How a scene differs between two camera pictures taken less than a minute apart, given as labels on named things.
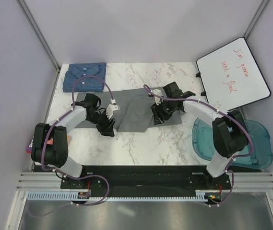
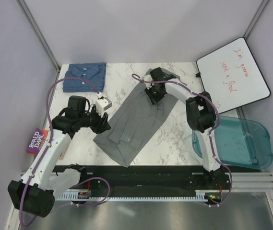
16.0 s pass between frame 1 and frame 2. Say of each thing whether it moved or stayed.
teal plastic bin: stayed
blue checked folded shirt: stayed
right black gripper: moved
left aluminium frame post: stayed
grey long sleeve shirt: moved
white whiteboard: stayed
